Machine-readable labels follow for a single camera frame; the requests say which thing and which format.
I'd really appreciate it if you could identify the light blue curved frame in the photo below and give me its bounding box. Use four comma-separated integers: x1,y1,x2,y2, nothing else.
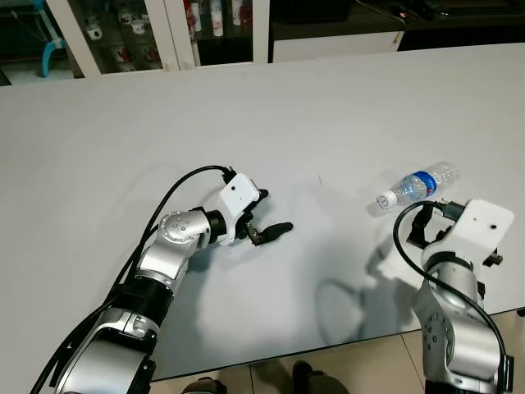
33,0,65,79

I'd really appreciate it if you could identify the clear blue-label water bottle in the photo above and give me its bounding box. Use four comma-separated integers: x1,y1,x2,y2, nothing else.
376,162,461,214

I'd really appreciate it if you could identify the white glass-door cabinet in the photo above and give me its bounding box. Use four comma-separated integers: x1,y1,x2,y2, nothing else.
45,0,272,80

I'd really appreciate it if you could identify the white shelf board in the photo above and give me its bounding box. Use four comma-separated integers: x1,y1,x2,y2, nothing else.
272,31,404,63

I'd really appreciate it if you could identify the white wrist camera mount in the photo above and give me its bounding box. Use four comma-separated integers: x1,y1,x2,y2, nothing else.
422,199,516,268
215,171,263,245

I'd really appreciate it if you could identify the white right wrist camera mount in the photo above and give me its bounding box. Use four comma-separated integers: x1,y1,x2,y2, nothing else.
422,199,516,268

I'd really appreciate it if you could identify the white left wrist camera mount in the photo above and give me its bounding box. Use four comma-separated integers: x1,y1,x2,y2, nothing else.
215,171,263,245

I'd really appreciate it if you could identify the black robot right foot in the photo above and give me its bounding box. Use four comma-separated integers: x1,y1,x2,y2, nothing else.
291,361,331,394

